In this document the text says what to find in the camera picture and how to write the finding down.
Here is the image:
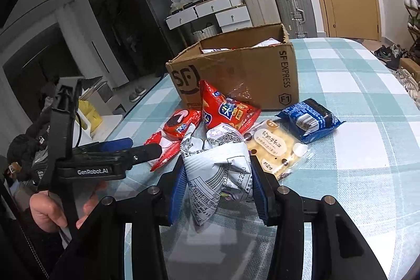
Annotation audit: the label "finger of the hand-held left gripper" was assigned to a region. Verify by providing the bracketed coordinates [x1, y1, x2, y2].
[73, 138, 134, 156]
[110, 143, 163, 170]

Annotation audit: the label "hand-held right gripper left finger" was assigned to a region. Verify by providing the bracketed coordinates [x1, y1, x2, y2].
[49, 155, 188, 280]

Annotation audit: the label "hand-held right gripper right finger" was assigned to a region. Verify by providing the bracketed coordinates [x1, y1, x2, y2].
[249, 155, 388, 280]

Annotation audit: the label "red and white balloon packet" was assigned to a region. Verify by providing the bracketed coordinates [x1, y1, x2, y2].
[144, 132, 182, 172]

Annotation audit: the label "white grey snack packet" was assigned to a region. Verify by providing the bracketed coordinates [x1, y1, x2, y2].
[180, 123, 254, 227]

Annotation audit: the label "red round cookie packet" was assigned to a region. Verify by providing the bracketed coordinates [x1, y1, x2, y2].
[163, 109, 202, 140]

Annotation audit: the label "beige cracker packet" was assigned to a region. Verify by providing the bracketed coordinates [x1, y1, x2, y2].
[243, 119, 313, 181]

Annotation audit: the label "red triangular chip bag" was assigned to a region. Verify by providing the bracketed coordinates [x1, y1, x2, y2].
[200, 80, 262, 138]

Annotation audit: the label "blue cookie packet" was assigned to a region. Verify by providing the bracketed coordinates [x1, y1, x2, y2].
[275, 98, 346, 145]

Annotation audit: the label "brown cardboard box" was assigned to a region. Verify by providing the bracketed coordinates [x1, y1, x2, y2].
[166, 23, 300, 112]

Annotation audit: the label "white and orange chip bag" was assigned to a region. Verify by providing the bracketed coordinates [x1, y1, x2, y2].
[254, 38, 283, 48]

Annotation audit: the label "person's left hand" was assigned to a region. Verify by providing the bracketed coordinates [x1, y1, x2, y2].
[29, 191, 99, 232]

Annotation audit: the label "yellow cloth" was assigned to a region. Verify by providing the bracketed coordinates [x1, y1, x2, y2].
[79, 99, 103, 137]

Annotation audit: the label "dark grey refrigerator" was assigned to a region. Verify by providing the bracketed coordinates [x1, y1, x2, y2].
[120, 0, 184, 77]

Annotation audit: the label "dark wardrobe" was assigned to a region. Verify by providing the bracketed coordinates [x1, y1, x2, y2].
[83, 0, 132, 85]

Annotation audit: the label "grey and white laundry basket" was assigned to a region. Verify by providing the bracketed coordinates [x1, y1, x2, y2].
[192, 22, 219, 43]

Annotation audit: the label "teal checked tablecloth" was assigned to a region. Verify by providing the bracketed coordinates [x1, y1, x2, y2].
[108, 37, 420, 280]

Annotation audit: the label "plastic bags of food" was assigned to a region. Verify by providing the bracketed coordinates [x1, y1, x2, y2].
[170, 0, 191, 12]

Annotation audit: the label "white desk with drawers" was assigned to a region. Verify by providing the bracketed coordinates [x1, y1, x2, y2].
[166, 0, 253, 35]

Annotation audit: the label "beige suitcase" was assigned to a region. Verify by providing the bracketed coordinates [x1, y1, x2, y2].
[239, 0, 283, 28]

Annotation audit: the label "loose shoes group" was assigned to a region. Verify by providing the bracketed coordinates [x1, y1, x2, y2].
[374, 44, 420, 101]

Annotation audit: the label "silver suitcase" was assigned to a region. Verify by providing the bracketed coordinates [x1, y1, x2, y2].
[273, 0, 318, 39]

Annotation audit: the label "small tan cardboard box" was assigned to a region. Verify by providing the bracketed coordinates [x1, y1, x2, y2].
[400, 57, 420, 81]

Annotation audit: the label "wooden shoe rack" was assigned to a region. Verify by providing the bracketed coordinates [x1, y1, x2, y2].
[407, 3, 420, 58]

